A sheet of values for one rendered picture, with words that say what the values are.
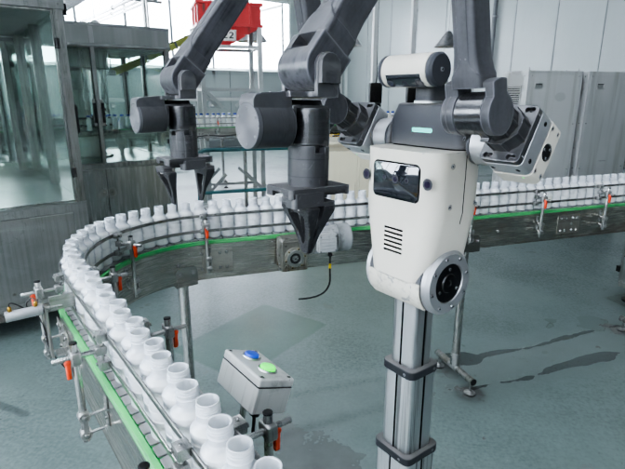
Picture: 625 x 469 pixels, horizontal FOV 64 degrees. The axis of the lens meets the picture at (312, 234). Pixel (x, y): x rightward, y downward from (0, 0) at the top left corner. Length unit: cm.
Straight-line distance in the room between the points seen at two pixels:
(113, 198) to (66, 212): 208
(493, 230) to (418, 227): 173
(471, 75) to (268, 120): 43
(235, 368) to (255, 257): 132
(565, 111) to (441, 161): 581
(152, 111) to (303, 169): 45
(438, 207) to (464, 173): 10
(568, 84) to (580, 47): 688
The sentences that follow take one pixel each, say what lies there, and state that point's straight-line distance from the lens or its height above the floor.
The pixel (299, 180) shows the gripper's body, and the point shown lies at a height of 150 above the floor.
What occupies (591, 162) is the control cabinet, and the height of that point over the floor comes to 78.
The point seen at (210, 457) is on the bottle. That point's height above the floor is 112.
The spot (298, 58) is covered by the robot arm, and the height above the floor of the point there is 166.
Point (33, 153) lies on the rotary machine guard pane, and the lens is 374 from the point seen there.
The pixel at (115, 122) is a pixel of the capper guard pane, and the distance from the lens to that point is 580.
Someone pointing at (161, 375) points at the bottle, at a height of 113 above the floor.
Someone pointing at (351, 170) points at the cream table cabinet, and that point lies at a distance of 482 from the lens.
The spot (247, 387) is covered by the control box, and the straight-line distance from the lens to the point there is 97.
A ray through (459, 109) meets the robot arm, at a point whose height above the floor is 159.
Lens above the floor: 162
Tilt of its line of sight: 16 degrees down
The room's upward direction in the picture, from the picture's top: straight up
